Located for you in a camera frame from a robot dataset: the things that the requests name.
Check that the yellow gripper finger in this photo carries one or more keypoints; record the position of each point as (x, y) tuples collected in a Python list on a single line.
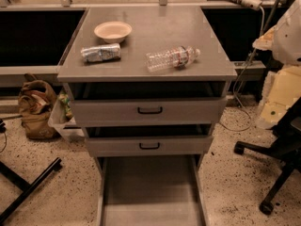
[(266, 41), (280, 91)]

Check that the clear plastic water bottle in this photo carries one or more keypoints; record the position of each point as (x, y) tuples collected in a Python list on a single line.
[(176, 58)]

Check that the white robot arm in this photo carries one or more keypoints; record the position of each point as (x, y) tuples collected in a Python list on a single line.
[(287, 38)]

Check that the grey middle drawer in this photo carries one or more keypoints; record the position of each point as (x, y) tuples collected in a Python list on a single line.
[(149, 140)]

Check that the grey drawer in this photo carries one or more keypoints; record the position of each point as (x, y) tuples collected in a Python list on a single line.
[(149, 140), (146, 103), (151, 191)]

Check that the grey drawer cabinet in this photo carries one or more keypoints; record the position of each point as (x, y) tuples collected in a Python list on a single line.
[(154, 29)]

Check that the grey bottom drawer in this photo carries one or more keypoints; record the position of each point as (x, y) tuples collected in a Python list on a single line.
[(151, 191)]

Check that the grey top drawer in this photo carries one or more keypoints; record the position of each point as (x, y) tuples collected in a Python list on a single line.
[(146, 103)]

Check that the beige paper bowl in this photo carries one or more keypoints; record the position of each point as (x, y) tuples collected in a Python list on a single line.
[(113, 32)]

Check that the silver foil snack packet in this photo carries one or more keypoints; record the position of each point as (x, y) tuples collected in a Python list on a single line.
[(101, 53)]

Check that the green snack bag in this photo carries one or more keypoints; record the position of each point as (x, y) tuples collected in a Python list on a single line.
[(64, 100)]

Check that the clear plastic bin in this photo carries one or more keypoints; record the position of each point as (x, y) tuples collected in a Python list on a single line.
[(66, 128)]

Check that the brown paper bag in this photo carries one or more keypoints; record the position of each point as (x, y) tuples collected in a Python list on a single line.
[(36, 102)]

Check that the black stand legs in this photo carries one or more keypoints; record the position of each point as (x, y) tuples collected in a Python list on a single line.
[(24, 186)]

